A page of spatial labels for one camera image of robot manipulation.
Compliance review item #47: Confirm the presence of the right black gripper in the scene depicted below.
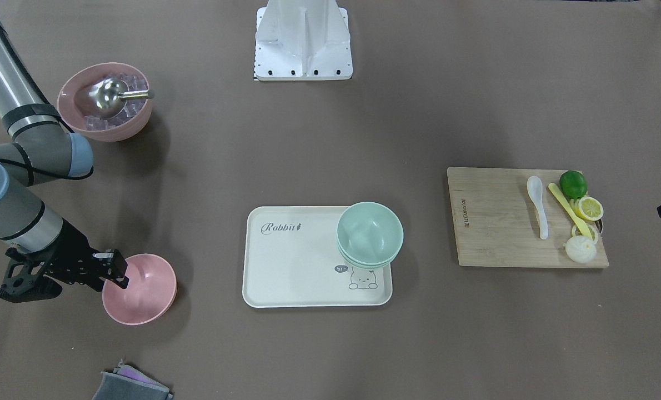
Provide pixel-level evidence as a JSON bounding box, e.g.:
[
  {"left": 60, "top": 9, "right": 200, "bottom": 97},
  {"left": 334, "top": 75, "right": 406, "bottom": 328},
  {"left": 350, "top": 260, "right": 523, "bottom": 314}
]
[{"left": 0, "top": 221, "right": 129, "bottom": 302}]

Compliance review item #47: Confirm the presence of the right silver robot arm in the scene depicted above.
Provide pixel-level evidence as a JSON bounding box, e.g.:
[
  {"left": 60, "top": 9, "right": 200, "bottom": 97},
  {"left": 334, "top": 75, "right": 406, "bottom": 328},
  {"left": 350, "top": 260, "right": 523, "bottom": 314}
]
[{"left": 0, "top": 20, "right": 128, "bottom": 302}]

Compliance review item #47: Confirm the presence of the yellow plastic spoon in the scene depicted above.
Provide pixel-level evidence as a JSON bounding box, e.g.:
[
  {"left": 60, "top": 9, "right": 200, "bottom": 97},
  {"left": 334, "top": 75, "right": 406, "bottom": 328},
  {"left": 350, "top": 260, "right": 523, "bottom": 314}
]
[{"left": 547, "top": 182, "right": 595, "bottom": 240}]

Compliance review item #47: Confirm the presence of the pink bowl with ice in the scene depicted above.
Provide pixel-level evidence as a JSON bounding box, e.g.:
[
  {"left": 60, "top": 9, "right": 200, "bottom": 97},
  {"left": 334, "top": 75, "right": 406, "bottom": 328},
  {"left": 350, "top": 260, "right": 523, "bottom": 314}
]
[{"left": 56, "top": 62, "right": 154, "bottom": 142}]

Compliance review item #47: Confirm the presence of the green bowl stack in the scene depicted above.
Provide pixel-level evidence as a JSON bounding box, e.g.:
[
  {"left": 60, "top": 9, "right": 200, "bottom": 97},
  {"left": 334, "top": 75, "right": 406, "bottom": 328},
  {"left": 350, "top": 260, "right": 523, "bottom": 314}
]
[{"left": 335, "top": 202, "right": 404, "bottom": 270}]

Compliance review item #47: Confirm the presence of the lemon half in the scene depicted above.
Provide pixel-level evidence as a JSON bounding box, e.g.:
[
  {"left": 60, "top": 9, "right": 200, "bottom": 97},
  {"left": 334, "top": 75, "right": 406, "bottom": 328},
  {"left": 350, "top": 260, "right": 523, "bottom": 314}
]
[{"left": 575, "top": 196, "right": 604, "bottom": 221}]

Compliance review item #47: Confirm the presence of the purple cloth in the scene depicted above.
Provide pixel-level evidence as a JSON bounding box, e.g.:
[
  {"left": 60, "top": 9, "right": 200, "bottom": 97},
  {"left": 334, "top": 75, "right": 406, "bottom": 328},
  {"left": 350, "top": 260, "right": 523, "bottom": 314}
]
[{"left": 113, "top": 361, "right": 166, "bottom": 388}]

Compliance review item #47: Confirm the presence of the green lime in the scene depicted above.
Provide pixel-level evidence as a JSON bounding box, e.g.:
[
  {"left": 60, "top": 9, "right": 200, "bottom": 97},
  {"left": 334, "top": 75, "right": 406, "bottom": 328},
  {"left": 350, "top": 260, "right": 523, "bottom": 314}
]
[{"left": 559, "top": 170, "right": 588, "bottom": 199}]

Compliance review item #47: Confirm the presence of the grey folded cloth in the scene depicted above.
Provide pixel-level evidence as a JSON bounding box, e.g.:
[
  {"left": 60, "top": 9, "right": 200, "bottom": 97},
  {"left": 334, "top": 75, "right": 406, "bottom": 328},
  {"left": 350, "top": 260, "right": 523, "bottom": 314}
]
[{"left": 92, "top": 372, "right": 174, "bottom": 399}]

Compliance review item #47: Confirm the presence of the wooden cutting board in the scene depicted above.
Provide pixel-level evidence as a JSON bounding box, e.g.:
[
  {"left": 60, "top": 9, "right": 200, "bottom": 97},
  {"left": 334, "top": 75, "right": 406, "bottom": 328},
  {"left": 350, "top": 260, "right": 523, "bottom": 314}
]
[{"left": 447, "top": 167, "right": 609, "bottom": 269}]

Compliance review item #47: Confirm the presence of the cream rabbit tray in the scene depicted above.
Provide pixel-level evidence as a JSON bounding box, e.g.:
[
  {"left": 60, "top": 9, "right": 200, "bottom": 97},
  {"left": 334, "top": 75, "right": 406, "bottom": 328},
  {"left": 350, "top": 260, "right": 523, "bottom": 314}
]
[{"left": 242, "top": 207, "right": 393, "bottom": 308}]

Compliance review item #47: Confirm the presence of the metal ice scoop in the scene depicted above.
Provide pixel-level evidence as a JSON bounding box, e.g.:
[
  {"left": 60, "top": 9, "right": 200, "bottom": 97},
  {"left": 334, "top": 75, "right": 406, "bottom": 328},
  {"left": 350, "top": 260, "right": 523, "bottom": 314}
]
[{"left": 74, "top": 78, "right": 154, "bottom": 118}]

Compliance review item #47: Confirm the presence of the lemon slice ring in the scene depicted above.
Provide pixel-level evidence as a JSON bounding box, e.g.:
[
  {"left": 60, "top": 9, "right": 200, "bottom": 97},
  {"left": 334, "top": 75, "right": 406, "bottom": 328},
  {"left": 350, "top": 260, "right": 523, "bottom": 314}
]
[{"left": 572, "top": 222, "right": 601, "bottom": 244}]

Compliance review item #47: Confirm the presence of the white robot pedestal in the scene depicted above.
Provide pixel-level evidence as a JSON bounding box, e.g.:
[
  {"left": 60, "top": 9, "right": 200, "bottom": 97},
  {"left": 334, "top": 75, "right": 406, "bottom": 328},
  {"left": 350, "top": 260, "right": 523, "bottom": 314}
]
[{"left": 253, "top": 1, "right": 354, "bottom": 81}]

